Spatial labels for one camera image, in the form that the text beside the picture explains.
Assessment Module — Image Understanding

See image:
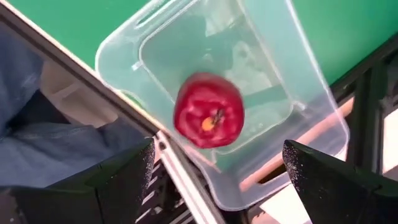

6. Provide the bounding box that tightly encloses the wooden board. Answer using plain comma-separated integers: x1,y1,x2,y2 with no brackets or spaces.
239,98,355,192

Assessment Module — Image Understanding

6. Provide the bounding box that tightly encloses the white plastic chair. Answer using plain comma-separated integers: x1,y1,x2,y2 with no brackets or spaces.
39,60,119,129

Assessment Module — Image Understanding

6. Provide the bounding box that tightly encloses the black frame base rail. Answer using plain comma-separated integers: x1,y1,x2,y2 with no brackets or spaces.
329,34,398,181

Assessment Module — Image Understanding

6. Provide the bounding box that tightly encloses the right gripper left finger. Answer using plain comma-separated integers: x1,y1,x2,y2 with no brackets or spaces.
0,139,155,224

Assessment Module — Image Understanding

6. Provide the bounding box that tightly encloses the clear plastic bin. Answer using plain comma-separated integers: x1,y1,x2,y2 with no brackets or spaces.
95,0,351,212

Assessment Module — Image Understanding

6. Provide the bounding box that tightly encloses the person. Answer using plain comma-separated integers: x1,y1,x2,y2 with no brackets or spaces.
0,18,152,189

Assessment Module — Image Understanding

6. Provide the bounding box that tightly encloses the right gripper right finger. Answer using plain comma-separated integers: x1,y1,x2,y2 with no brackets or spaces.
282,139,398,224

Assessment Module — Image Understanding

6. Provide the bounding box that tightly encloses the red apple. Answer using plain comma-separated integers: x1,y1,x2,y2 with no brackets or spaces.
173,72,246,149

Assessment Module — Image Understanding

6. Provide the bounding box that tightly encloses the black slotted frame beam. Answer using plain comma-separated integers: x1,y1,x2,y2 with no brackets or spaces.
135,158,218,224

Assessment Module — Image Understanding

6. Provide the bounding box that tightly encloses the silver table edge rail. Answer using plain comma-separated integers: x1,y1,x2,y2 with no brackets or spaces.
0,0,226,224

